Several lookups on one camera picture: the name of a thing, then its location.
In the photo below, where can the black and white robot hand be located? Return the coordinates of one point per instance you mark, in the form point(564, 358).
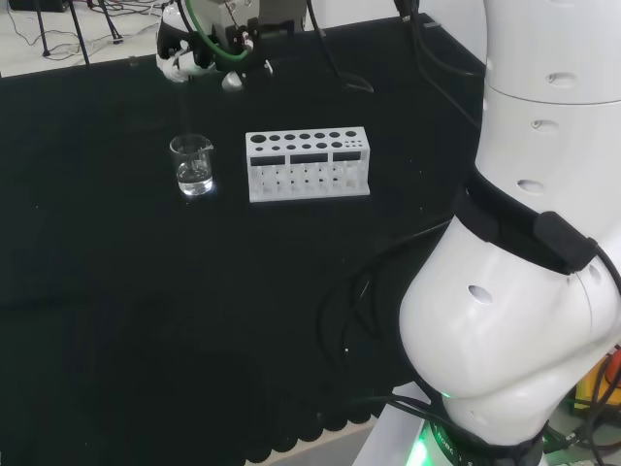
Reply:
point(233, 36)

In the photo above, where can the clear glass rod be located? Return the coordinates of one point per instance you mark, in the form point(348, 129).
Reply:
point(185, 107)

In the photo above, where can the white test tube rack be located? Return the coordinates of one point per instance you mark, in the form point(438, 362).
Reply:
point(301, 167)

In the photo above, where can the glass beaker with water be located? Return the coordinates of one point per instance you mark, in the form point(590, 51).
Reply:
point(194, 175)

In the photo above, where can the black tripod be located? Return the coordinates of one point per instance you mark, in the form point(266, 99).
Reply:
point(79, 34)

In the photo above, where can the black equipment box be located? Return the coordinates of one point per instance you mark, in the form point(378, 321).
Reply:
point(39, 5)

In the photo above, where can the black bench cloth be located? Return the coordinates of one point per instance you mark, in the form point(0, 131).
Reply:
point(145, 267)

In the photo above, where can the yellow stop button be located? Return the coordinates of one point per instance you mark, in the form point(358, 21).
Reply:
point(594, 383)

